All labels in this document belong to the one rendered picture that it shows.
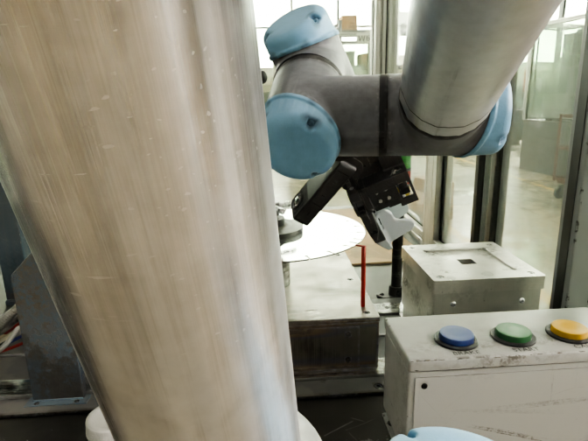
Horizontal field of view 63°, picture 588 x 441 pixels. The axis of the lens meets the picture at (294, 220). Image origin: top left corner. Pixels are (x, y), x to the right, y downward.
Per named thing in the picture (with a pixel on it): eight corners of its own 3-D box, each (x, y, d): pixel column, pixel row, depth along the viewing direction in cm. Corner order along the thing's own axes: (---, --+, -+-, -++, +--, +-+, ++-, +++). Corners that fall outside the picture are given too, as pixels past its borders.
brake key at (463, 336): (465, 338, 60) (465, 324, 60) (479, 355, 56) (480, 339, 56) (433, 339, 60) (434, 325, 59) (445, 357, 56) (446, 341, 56)
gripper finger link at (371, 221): (388, 247, 66) (366, 202, 61) (377, 250, 66) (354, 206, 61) (381, 224, 70) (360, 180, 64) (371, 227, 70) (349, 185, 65)
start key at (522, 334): (519, 335, 61) (521, 320, 60) (536, 352, 57) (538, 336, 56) (488, 337, 60) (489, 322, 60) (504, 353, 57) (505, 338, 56)
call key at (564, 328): (573, 332, 61) (575, 318, 61) (594, 348, 57) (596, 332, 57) (542, 333, 61) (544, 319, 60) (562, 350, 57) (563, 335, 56)
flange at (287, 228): (270, 244, 79) (269, 229, 78) (227, 232, 86) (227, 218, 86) (316, 229, 87) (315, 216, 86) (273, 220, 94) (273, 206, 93)
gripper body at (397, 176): (421, 205, 63) (391, 132, 55) (359, 229, 65) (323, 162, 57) (407, 171, 68) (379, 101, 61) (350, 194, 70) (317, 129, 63)
